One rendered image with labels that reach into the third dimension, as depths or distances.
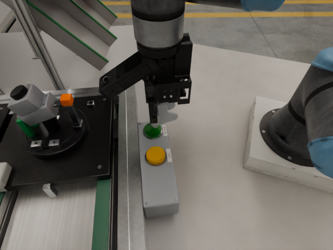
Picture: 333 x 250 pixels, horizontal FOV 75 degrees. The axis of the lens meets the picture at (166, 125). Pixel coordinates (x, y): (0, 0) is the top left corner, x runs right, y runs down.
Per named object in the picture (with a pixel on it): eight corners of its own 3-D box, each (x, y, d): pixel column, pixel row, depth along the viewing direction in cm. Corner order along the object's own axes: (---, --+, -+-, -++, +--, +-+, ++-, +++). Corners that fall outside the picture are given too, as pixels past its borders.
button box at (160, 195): (165, 134, 59) (165, 118, 54) (179, 214, 45) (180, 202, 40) (139, 136, 58) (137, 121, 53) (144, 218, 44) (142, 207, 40)
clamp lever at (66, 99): (82, 118, 49) (71, 92, 43) (81, 125, 47) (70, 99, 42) (65, 120, 48) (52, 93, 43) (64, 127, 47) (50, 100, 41)
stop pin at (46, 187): (58, 191, 45) (50, 182, 42) (57, 197, 45) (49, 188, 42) (51, 192, 45) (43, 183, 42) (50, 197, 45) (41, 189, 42)
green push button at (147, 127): (160, 126, 53) (160, 120, 52) (162, 139, 51) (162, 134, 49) (143, 128, 53) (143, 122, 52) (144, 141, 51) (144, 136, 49)
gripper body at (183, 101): (189, 107, 41) (195, 49, 32) (143, 111, 41) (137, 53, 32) (182, 82, 46) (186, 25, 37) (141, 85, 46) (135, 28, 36)
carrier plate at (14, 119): (113, 99, 60) (112, 93, 58) (111, 179, 45) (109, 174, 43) (22, 107, 58) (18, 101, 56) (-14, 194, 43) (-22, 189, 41)
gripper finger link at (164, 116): (178, 135, 49) (180, 105, 42) (151, 138, 48) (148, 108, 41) (176, 124, 51) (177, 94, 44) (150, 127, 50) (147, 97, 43)
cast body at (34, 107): (60, 100, 46) (33, 76, 40) (57, 116, 43) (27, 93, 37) (27, 113, 47) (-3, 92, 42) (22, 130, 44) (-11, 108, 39)
